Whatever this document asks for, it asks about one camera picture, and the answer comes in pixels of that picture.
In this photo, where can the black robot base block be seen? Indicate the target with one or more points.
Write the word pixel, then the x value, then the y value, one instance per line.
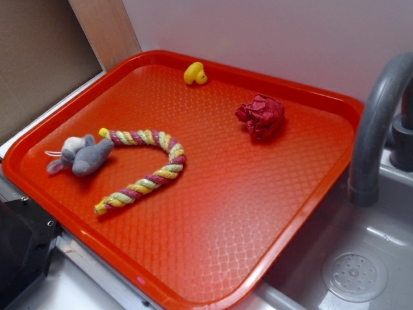
pixel 28 236

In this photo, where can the orange plastic tray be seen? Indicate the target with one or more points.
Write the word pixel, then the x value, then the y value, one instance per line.
pixel 206 239

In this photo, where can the crumpled red paper ball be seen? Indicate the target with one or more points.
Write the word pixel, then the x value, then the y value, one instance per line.
pixel 261 117

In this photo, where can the yellow rubber duck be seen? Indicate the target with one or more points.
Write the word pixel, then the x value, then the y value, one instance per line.
pixel 195 74

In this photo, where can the grey plush mouse toy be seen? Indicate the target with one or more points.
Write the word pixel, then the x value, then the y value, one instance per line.
pixel 83 156

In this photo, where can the grey toy faucet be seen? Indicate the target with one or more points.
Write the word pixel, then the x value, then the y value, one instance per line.
pixel 387 114

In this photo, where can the grey toy sink basin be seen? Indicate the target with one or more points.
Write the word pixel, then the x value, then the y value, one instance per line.
pixel 348 257

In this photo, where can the brown cardboard panel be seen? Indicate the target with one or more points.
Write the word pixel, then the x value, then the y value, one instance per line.
pixel 45 56

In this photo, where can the multicolour twisted rope toy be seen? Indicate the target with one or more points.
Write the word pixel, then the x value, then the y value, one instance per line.
pixel 163 176

